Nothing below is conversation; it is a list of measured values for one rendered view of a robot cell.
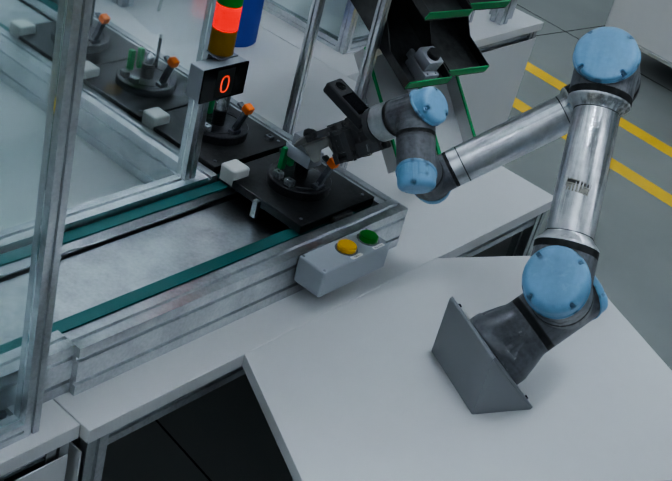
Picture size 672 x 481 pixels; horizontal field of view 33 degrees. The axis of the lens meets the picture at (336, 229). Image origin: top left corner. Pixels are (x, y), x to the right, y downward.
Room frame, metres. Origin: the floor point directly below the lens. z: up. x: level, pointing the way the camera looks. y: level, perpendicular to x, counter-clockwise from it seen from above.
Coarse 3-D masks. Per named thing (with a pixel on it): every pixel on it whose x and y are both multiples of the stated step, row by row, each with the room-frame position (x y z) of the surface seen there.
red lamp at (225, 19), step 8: (216, 8) 2.02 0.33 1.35; (224, 8) 2.01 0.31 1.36; (232, 8) 2.01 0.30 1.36; (240, 8) 2.02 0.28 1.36; (216, 16) 2.01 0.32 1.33; (224, 16) 2.01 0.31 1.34; (232, 16) 2.01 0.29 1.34; (240, 16) 2.03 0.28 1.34; (216, 24) 2.01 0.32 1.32; (224, 24) 2.01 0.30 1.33; (232, 24) 2.01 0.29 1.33; (232, 32) 2.01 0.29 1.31
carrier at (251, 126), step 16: (208, 112) 2.29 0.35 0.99; (224, 112) 2.26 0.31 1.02; (240, 112) 2.38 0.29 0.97; (208, 128) 2.20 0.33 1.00; (224, 128) 2.24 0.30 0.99; (240, 128) 2.27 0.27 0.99; (256, 128) 2.33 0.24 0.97; (208, 144) 2.19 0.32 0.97; (224, 144) 2.20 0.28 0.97; (240, 144) 2.23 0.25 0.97; (256, 144) 2.25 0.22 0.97; (272, 144) 2.27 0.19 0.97; (208, 160) 2.12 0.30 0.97; (224, 160) 2.14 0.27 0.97; (240, 160) 2.16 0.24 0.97
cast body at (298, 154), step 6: (300, 132) 2.13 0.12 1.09; (306, 132) 2.12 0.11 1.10; (312, 132) 2.12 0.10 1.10; (294, 138) 2.12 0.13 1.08; (288, 144) 2.15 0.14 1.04; (288, 150) 2.12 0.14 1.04; (294, 150) 2.11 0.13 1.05; (300, 150) 2.11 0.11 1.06; (288, 156) 2.12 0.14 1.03; (294, 156) 2.11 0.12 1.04; (300, 156) 2.10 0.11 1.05; (306, 156) 2.10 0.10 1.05; (300, 162) 2.10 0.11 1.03; (306, 162) 2.09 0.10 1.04; (312, 162) 2.10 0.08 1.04; (318, 162) 2.12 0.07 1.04; (306, 168) 2.09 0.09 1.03
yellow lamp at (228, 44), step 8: (216, 32) 2.01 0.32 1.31; (224, 32) 2.01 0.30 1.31; (216, 40) 2.01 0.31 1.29; (224, 40) 2.01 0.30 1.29; (232, 40) 2.02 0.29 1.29; (208, 48) 2.02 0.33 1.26; (216, 48) 2.01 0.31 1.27; (224, 48) 2.01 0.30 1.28; (232, 48) 2.02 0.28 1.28; (224, 56) 2.01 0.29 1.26
